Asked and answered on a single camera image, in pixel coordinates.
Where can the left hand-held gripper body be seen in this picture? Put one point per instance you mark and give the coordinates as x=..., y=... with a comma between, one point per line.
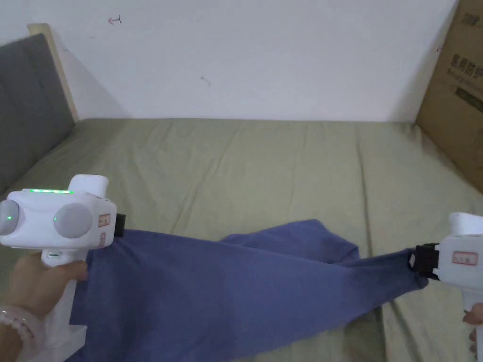
x=41, y=220

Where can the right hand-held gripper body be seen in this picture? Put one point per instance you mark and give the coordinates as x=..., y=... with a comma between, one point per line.
x=462, y=260

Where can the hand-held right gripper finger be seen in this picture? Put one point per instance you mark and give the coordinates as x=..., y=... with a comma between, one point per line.
x=419, y=269

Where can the dark blue shirt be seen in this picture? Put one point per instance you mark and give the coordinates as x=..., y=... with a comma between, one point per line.
x=211, y=290

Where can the person's right hand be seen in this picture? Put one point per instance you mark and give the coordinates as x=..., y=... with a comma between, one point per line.
x=476, y=318

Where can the person's left hand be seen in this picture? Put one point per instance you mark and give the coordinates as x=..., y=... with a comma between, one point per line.
x=34, y=286

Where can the grey padded headboard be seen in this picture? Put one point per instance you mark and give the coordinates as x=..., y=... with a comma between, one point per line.
x=30, y=109

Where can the brown cardboard carton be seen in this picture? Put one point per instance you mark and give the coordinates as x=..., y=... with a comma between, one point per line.
x=456, y=94

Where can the bed with pale green sheet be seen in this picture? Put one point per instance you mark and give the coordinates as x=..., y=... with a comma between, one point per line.
x=241, y=169

